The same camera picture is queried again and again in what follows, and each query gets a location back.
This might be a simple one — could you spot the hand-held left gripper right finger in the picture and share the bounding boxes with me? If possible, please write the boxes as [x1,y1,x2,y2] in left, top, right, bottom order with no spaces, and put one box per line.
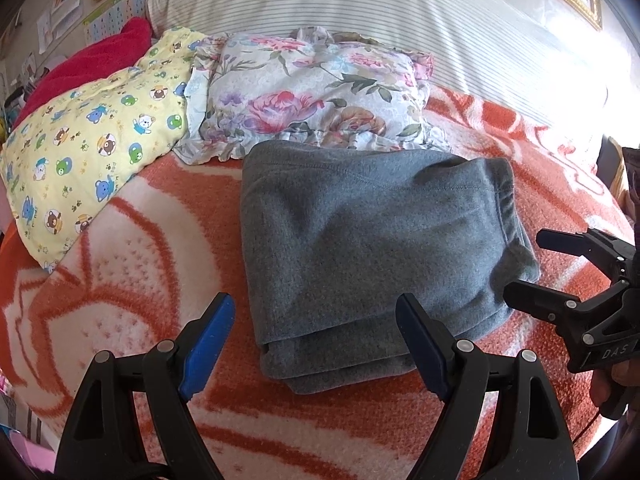
[394,291,581,480]

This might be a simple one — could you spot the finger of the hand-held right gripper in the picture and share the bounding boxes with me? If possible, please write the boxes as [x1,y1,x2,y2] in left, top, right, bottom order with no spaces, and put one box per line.
[502,279,608,333]
[536,227,632,275]

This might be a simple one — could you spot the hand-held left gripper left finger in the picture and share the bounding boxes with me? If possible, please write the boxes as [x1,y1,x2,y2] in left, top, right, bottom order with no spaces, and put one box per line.
[54,291,237,480]

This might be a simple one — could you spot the grey pants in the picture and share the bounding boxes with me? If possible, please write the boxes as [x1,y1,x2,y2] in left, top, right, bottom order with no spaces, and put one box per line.
[239,140,542,396]

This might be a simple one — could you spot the dark chair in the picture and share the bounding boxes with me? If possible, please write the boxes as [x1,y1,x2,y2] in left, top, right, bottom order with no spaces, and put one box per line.
[594,134,640,203]

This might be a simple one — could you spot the orange and white blanket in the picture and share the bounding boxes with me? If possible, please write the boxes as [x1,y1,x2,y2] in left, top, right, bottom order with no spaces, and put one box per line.
[0,82,636,480]

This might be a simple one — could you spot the yellow bear print pillow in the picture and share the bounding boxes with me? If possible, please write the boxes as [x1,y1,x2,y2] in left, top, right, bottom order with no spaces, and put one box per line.
[0,26,211,275]

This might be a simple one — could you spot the floral pillow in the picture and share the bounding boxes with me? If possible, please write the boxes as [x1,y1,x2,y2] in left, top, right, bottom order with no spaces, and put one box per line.
[172,26,451,167]

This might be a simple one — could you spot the striped white bolster cushion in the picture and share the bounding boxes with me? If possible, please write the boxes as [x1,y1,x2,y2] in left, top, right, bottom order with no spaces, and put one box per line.
[146,0,610,136]

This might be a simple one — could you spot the red cloth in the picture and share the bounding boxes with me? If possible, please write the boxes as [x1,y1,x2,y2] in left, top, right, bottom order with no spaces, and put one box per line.
[12,16,153,131]

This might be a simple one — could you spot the green bordered wall chart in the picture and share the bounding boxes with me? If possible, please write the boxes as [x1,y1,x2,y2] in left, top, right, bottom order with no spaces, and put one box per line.
[82,0,155,47]

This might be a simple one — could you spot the rainbow drawing on wall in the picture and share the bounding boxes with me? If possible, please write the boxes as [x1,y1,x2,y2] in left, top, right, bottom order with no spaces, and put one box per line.
[36,0,85,55]

